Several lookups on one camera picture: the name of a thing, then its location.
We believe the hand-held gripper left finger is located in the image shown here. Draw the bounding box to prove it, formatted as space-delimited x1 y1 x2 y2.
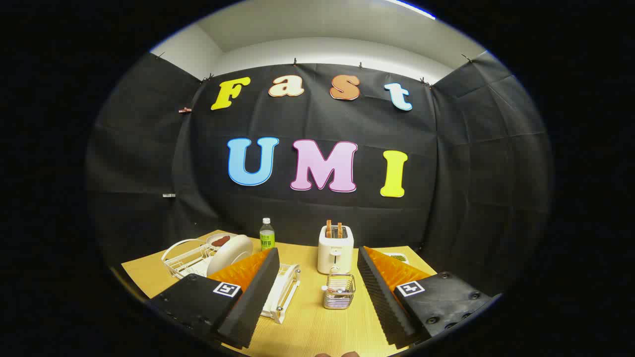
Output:
149 247 281 350

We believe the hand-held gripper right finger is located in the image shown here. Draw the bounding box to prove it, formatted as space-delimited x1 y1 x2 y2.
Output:
357 245 494 350

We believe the metal wire basket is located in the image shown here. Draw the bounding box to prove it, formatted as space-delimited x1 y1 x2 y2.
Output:
322 268 356 310

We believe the white plate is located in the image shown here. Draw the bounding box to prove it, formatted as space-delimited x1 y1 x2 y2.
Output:
206 235 254 277

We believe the white wire dish rack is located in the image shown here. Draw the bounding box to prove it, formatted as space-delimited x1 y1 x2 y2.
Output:
161 238 302 324

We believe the small beige plate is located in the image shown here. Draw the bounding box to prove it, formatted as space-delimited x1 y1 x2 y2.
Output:
206 233 240 249

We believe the green label drink bottle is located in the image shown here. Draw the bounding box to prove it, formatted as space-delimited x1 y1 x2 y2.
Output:
259 218 275 252

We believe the white toaster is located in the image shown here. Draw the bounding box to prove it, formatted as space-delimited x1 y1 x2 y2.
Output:
317 225 355 275

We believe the black backdrop cloth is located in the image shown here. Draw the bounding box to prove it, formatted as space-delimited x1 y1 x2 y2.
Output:
84 52 554 298

